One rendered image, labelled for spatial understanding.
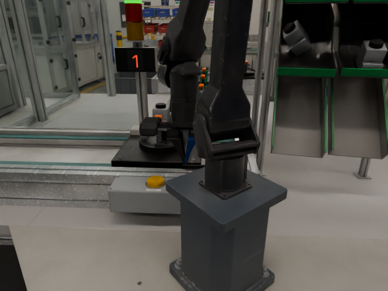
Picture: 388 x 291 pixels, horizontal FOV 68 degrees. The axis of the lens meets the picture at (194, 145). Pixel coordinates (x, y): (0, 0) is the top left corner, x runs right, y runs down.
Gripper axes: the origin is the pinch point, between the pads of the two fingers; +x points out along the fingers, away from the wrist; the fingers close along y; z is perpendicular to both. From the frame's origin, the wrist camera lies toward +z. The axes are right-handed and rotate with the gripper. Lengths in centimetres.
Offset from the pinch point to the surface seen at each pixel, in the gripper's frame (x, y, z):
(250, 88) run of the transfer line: 14, -33, 138
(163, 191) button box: 9.0, 4.8, -3.2
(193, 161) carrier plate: 8.0, -1.3, 10.4
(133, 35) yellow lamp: -22.5, 17.4, 30.7
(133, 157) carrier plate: 8.0, 15.3, 12.0
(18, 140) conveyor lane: 11, 60, 30
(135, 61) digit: -15.2, 17.2, 30.6
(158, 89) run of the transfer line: 15, 30, 139
